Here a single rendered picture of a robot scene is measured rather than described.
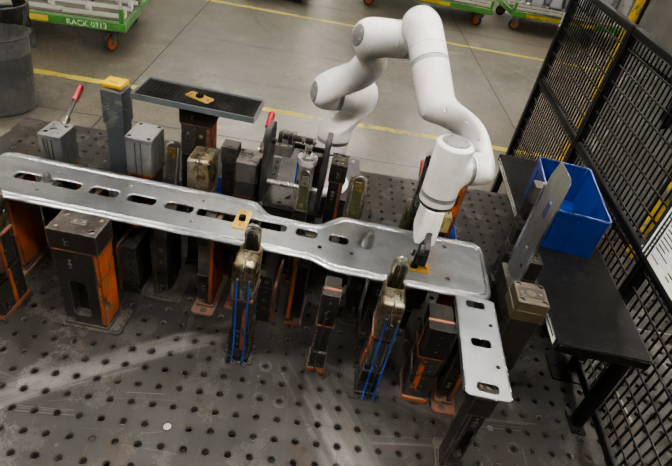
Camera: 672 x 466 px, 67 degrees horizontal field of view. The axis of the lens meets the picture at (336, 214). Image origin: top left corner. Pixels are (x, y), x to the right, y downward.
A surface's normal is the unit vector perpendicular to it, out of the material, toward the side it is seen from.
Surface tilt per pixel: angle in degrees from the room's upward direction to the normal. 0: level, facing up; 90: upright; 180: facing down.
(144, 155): 90
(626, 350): 0
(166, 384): 0
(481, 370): 0
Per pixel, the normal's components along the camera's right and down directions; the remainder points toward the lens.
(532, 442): 0.16, -0.80
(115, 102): -0.11, 0.58
